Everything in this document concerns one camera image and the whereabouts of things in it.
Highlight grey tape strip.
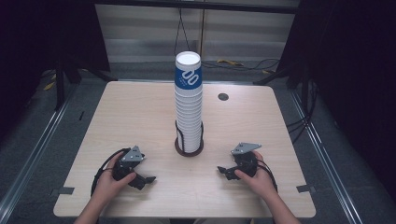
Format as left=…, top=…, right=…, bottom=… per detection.
left=57, top=186, right=76, bottom=196
left=295, top=184, right=313, bottom=194

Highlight stack of paper cups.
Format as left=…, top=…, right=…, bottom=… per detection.
left=174, top=89, right=205, bottom=154

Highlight black metal stand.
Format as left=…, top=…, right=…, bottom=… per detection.
left=53, top=59, right=119, bottom=112

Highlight black overhead beam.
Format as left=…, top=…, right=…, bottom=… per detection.
left=92, top=0, right=301, bottom=15

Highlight person's right hand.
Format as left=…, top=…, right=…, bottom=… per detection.
left=234, top=150, right=277, bottom=199

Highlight person's left hand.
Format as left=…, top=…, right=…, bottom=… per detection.
left=92, top=152, right=137, bottom=203

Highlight metal floor rail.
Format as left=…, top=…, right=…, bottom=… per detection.
left=289, top=89, right=363, bottom=224
left=0, top=77, right=82, bottom=217

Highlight black wire cup holder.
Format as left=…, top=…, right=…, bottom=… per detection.
left=174, top=119, right=205, bottom=158

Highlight dark curtain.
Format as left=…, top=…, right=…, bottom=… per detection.
left=0, top=0, right=111, bottom=143
left=276, top=0, right=396, bottom=195

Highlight black hanging cable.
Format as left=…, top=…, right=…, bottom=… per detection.
left=173, top=7, right=191, bottom=58

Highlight bundle of black cables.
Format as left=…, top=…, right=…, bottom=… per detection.
left=285, top=78, right=319, bottom=145

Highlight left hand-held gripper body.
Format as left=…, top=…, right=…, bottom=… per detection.
left=111, top=145, right=146, bottom=182

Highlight black floor cables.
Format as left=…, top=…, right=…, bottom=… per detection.
left=200, top=58, right=282, bottom=73

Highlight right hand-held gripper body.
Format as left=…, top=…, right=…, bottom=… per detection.
left=230, top=142, right=262, bottom=178

